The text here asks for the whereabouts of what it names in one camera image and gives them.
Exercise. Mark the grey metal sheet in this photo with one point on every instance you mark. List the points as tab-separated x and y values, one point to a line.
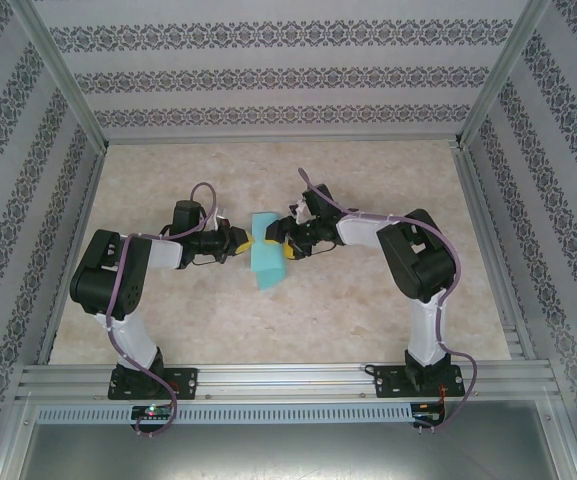
288	452

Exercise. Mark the small dark circuit board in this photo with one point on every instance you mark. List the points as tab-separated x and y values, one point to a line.
428	417

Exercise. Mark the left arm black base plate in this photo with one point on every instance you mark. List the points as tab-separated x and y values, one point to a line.
185	382

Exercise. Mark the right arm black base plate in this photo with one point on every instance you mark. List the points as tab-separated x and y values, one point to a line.
388	382

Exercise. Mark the teal cloth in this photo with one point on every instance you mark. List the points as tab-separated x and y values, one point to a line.
268	267

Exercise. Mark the wide aluminium mounting rail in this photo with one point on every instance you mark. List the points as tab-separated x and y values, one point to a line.
288	382

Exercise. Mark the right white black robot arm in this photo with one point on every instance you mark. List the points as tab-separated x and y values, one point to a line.
428	330

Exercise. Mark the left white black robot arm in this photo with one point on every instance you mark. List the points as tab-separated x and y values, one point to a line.
133	330

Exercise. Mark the circuit board with green light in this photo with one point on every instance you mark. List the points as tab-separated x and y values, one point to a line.
152	412

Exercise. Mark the aluminium frame post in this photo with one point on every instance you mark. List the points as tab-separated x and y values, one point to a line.
58	70
505	70

